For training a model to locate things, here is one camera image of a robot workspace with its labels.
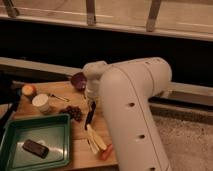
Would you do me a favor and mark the metal fork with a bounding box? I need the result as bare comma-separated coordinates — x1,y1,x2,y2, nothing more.
47,93,70,102

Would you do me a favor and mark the dark brown sponge block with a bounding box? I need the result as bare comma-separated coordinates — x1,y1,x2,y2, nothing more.
22,139,49,158

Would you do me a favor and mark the orange carrot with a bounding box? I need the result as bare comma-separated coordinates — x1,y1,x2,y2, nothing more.
100,144,113,160

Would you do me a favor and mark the orange peach fruit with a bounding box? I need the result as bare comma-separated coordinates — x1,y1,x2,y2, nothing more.
22,84,36,97

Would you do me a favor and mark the wooden cutting board table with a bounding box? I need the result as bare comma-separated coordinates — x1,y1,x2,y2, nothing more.
13,81,118,171

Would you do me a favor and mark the black handled brush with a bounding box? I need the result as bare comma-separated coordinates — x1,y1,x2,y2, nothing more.
84,101,96,130

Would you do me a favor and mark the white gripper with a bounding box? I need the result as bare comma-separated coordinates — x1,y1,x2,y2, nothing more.
85,80,99,101

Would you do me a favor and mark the white cup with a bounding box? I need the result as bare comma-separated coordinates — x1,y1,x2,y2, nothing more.
32,94,50,113

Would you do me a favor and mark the green plastic tray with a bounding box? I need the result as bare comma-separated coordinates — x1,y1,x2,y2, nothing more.
0,114,71,171

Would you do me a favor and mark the dark red grape bunch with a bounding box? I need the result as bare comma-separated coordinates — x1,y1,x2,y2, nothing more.
60,106,82,122

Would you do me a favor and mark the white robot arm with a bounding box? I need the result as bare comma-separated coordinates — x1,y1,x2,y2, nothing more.
83,57,172,171

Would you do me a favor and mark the purple bowl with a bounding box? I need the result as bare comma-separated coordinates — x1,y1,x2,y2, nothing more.
71,72,87,91

